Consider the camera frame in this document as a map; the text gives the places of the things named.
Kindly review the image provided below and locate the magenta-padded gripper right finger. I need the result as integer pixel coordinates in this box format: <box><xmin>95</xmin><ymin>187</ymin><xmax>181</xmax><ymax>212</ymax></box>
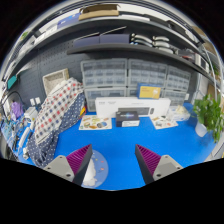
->
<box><xmin>134</xmin><ymin>144</ymin><xmax>184</xmax><ymax>185</ymax></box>

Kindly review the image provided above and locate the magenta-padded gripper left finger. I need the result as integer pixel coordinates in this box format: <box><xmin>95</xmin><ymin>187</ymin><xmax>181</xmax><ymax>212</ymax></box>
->
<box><xmin>43</xmin><ymin>144</ymin><xmax>94</xmax><ymax>187</ymax></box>

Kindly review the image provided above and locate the navy white-dotted cloth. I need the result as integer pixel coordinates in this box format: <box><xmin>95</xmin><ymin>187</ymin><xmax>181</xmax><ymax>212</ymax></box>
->
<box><xmin>26</xmin><ymin>93</ymin><xmax>87</xmax><ymax>169</ymax></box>

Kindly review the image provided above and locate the colourful sticker sheet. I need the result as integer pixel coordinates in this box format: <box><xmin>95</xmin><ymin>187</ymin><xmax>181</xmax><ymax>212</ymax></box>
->
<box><xmin>78</xmin><ymin>114</ymin><xmax>113</xmax><ymax>131</ymax></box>
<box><xmin>149</xmin><ymin>115</ymin><xmax>179</xmax><ymax>130</ymax></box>

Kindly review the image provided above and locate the white and blue tissue box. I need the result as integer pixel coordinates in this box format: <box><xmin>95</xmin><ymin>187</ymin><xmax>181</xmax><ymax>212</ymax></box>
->
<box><xmin>166</xmin><ymin>104</ymin><xmax>192</xmax><ymax>123</ymax></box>

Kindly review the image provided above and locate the white handheld appliance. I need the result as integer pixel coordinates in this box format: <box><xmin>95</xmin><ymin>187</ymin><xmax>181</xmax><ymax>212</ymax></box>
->
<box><xmin>18</xmin><ymin>106</ymin><xmax>39</xmax><ymax>151</ymax></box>

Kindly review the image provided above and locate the red blue checkered cloth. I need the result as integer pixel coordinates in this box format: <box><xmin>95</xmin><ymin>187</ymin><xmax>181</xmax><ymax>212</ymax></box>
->
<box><xmin>34</xmin><ymin>77</ymin><xmax>84</xmax><ymax>144</ymax></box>

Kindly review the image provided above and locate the small black box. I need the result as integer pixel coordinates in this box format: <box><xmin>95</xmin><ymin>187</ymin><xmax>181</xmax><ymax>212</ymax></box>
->
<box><xmin>115</xmin><ymin>110</ymin><xmax>141</xmax><ymax>128</ymax></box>

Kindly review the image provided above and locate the green plant in white pot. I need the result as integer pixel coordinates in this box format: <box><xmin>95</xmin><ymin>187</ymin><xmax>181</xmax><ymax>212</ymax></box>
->
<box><xmin>192</xmin><ymin>94</ymin><xmax>224</xmax><ymax>143</ymax></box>

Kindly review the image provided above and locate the purple fabric bundle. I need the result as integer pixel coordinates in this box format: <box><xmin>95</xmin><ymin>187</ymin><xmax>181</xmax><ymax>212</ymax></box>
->
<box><xmin>9</xmin><ymin>101</ymin><xmax>24</xmax><ymax>121</ymax></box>

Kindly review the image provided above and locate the long white keyboard box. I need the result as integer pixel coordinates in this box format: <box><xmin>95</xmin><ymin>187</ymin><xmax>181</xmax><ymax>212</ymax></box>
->
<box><xmin>94</xmin><ymin>97</ymin><xmax>172</xmax><ymax>119</ymax></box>

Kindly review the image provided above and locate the yellow and blue box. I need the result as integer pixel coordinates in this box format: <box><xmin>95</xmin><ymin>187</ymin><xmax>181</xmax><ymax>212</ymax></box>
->
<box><xmin>137</xmin><ymin>83</ymin><xmax>162</xmax><ymax>100</ymax></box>

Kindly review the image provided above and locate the white woven basket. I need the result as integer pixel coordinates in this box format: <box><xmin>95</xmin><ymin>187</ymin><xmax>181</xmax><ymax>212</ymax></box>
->
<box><xmin>42</xmin><ymin>68</ymin><xmax>70</xmax><ymax>96</ymax></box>

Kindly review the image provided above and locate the dark wall shelf unit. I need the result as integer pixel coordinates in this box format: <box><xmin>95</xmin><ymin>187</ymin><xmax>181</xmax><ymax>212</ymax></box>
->
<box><xmin>19</xmin><ymin>3</ymin><xmax>216</xmax><ymax>83</ymax></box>

